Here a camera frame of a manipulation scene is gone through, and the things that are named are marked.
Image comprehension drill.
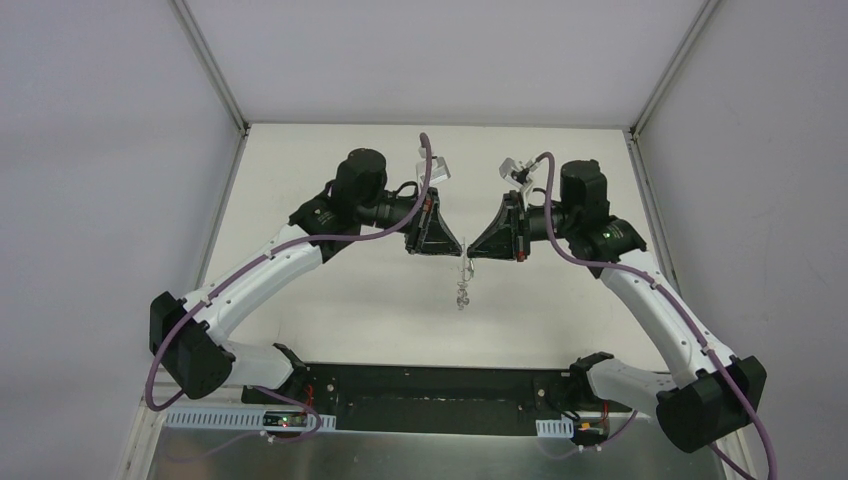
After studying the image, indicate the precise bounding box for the large metal keyring with clips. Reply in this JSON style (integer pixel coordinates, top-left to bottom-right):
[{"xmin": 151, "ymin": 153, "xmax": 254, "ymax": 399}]
[{"xmin": 456, "ymin": 237, "xmax": 475, "ymax": 311}]

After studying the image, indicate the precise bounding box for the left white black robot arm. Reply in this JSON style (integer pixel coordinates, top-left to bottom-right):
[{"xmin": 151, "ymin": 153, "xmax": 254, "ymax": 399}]
[{"xmin": 149, "ymin": 148, "xmax": 462, "ymax": 405}]

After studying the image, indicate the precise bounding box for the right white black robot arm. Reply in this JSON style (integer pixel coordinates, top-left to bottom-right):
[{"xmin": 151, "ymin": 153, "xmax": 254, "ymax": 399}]
[{"xmin": 467, "ymin": 158, "xmax": 767, "ymax": 453}]

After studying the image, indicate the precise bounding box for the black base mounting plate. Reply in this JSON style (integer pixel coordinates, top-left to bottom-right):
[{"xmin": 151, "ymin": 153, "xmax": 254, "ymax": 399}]
[{"xmin": 278, "ymin": 363, "xmax": 627, "ymax": 436}]

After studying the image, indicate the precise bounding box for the right circuit board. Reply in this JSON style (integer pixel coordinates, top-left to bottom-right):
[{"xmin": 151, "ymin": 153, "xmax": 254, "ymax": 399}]
[{"xmin": 571, "ymin": 419, "xmax": 610, "ymax": 447}]

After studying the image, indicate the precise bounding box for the circuit board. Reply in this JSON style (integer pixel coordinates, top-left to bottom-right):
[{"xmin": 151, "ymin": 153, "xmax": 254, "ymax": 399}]
[
  {"xmin": 571, "ymin": 419, "xmax": 610, "ymax": 447},
  {"xmin": 262, "ymin": 411, "xmax": 309, "ymax": 430}
]

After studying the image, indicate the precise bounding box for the left circuit board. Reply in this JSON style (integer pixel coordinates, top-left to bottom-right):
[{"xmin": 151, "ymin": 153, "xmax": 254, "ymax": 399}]
[{"xmin": 262, "ymin": 411, "xmax": 309, "ymax": 430}]

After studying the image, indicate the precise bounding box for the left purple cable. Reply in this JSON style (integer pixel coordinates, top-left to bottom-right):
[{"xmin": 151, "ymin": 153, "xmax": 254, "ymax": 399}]
[{"xmin": 144, "ymin": 132, "xmax": 435, "ymax": 413}]

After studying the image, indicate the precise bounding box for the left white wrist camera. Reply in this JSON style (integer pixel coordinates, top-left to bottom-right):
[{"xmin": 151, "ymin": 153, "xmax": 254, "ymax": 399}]
[{"xmin": 416, "ymin": 148, "xmax": 451, "ymax": 187}]

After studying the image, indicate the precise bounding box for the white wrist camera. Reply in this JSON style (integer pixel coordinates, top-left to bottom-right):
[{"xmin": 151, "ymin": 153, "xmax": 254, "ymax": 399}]
[
  {"xmin": 416, "ymin": 148, "xmax": 451, "ymax": 187},
  {"xmin": 498, "ymin": 158, "xmax": 540, "ymax": 201}
]

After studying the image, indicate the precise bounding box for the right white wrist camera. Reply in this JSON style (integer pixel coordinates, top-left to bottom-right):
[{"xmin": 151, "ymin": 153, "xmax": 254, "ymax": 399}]
[{"xmin": 498, "ymin": 158, "xmax": 540, "ymax": 201}]

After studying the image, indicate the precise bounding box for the right white cable duct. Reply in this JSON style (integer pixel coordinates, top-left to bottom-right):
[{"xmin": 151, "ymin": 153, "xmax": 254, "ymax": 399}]
[{"xmin": 535, "ymin": 417, "xmax": 574, "ymax": 439}]

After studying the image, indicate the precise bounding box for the white cable duct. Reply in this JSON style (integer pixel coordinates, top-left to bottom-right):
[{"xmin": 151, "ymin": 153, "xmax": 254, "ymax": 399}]
[
  {"xmin": 535, "ymin": 417, "xmax": 574, "ymax": 439},
  {"xmin": 164, "ymin": 407, "xmax": 336, "ymax": 432}
]

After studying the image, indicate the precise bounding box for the left white cable duct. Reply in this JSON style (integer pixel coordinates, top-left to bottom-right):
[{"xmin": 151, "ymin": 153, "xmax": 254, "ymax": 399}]
[{"xmin": 164, "ymin": 407, "xmax": 336, "ymax": 432}]

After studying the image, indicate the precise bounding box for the right aluminium frame post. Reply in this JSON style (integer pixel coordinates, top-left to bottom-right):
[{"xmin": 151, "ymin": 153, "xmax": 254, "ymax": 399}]
[{"xmin": 630, "ymin": 0, "xmax": 724, "ymax": 140}]

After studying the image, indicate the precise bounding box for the aluminium frame post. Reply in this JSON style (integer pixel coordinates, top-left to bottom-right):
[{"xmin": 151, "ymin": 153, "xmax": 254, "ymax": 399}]
[
  {"xmin": 168, "ymin": 0, "xmax": 250, "ymax": 137},
  {"xmin": 630, "ymin": 0, "xmax": 724, "ymax": 140}
]

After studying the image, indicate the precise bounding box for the left aluminium frame post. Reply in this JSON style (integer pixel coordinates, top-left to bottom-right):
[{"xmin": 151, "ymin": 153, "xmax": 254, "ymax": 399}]
[{"xmin": 168, "ymin": 0, "xmax": 250, "ymax": 137}]

